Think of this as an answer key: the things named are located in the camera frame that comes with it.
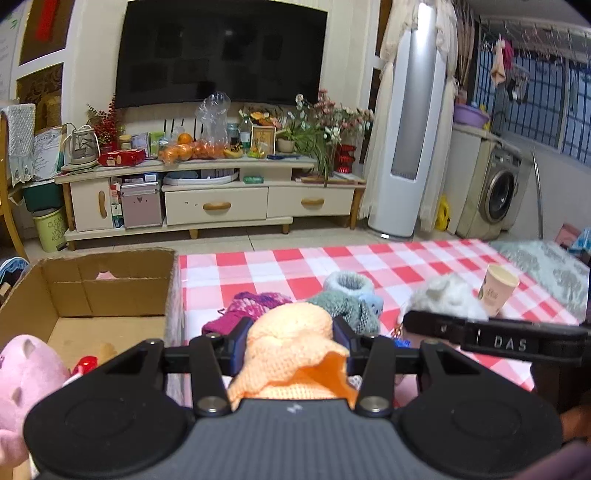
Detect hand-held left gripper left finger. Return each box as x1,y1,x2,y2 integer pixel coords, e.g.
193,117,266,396
78,318,254,417

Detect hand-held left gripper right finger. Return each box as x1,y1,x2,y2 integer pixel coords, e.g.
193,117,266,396
331,316,509,417

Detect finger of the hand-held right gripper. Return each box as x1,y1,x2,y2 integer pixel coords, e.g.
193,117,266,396
403,309,591,365

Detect magenta knitted hat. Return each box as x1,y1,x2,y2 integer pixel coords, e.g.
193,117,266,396
202,291,289,337

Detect orange knitted hat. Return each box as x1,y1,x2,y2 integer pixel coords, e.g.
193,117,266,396
227,302,358,411

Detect white fluffy plush toy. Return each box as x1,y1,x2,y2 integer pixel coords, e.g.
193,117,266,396
399,272,490,324

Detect cardboard box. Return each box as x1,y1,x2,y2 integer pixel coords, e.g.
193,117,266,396
0,248,188,480

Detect pink plush toy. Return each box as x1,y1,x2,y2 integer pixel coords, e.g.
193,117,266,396
0,335,72,467

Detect grey knitted bootie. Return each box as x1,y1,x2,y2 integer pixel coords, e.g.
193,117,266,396
307,292,380,335

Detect paper cup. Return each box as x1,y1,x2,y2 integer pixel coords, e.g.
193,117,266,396
478,264,521,317

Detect blue knitted bootie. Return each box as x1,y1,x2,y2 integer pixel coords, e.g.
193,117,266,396
322,271,385,319

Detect grey patterned blanket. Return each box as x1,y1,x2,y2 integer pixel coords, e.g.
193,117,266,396
489,240,591,324

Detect red white checked tablecloth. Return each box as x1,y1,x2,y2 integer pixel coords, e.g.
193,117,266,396
178,239,583,407

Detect yellow jug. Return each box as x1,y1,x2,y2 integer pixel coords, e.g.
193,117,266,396
434,196,452,232

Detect cream television cabinet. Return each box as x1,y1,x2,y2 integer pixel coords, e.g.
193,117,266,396
54,154,368,252

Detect washing machine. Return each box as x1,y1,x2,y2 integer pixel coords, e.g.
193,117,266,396
468,138,534,241

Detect metal rod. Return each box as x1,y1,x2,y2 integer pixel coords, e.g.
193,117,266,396
531,152,546,241

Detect pink storage box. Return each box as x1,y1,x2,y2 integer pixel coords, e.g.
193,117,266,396
121,182,163,229

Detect red vase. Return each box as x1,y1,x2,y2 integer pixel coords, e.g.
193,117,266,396
335,144,357,174

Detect pile of oranges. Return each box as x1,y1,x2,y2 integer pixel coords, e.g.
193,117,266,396
158,133,232,166

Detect potted spider plant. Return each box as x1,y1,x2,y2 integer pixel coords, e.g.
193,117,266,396
276,117,335,185

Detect framed picture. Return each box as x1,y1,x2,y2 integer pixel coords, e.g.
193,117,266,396
249,126,277,160

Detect light green bin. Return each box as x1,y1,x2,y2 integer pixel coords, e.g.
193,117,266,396
32,207,69,252

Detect red snack box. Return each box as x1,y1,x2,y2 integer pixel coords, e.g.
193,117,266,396
98,148,146,167

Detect purple basin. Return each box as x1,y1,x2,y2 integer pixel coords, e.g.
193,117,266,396
453,102,491,130

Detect artificial flower bouquet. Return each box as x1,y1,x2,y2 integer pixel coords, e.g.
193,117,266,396
295,90,375,148

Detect blue sneaker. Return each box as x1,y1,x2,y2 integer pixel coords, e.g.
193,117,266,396
0,256,31,296

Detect dark green bin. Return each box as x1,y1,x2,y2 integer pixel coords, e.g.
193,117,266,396
23,181,63,213

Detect glass kettle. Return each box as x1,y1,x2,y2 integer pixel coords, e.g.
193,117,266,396
60,122,101,167

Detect red berry branches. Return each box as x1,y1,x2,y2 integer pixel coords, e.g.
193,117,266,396
87,95,122,151

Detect white paper sheet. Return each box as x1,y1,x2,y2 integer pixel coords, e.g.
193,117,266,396
33,127,64,183

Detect hanging clothes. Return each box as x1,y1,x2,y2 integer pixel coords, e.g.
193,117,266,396
489,39,514,88

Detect black television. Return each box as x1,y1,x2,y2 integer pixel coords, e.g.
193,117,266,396
115,0,328,109

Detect chair with lace cover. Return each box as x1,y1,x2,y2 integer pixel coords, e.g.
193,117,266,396
0,104,38,261

